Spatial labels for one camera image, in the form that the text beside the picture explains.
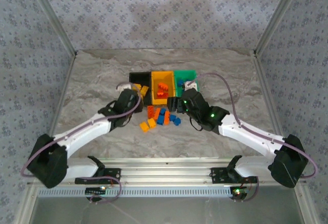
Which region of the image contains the black plastic bin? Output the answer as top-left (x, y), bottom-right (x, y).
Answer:
top-left (129, 71), bottom-right (154, 107)

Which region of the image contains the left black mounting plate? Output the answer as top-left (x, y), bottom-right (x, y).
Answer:
top-left (102, 167), bottom-right (122, 181)

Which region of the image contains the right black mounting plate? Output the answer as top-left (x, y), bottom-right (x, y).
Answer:
top-left (210, 167), bottom-right (231, 184)

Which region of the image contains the black mounting plate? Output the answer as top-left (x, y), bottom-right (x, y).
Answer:
top-left (102, 167), bottom-right (122, 181)
top-left (210, 167), bottom-right (231, 184)

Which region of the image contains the aluminium table side rail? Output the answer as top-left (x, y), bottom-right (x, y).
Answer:
top-left (39, 53), bottom-right (78, 142)
top-left (253, 53), bottom-right (290, 142)

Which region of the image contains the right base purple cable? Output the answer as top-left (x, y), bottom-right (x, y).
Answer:
top-left (232, 175), bottom-right (260, 203)

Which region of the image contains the base circuit board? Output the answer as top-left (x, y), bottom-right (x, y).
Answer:
top-left (86, 187), bottom-right (107, 195)
top-left (230, 187), bottom-right (248, 199)

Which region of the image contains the yellow plastic bin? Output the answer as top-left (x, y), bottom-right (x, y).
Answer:
top-left (150, 70), bottom-right (177, 106)

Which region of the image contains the left base circuit board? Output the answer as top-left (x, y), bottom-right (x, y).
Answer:
top-left (86, 187), bottom-right (107, 195)

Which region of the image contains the green plastic bin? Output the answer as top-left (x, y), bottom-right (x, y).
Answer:
top-left (173, 69), bottom-right (201, 99)

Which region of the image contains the grey slotted cable duct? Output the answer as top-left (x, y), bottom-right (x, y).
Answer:
top-left (37, 187), bottom-right (238, 198)

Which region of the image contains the long aluminium base rail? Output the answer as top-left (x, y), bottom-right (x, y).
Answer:
top-left (29, 157), bottom-right (307, 191)

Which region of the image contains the aluminium upright frame post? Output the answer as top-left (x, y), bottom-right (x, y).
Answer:
top-left (24, 0), bottom-right (78, 55)
top-left (253, 0), bottom-right (308, 53)

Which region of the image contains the right base circuit board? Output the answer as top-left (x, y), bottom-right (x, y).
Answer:
top-left (230, 187), bottom-right (248, 199)

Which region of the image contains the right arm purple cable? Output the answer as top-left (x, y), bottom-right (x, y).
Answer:
top-left (186, 72), bottom-right (318, 178)

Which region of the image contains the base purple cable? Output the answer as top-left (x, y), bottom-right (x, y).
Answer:
top-left (232, 175), bottom-right (260, 203)
top-left (88, 174), bottom-right (123, 206)

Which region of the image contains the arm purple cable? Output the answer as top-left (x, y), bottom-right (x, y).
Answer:
top-left (186, 72), bottom-right (318, 178)
top-left (20, 82), bottom-right (142, 178)

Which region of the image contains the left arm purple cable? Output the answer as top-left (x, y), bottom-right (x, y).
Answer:
top-left (20, 82), bottom-right (142, 178)

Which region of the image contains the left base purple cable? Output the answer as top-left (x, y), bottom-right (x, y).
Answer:
top-left (88, 174), bottom-right (123, 206)

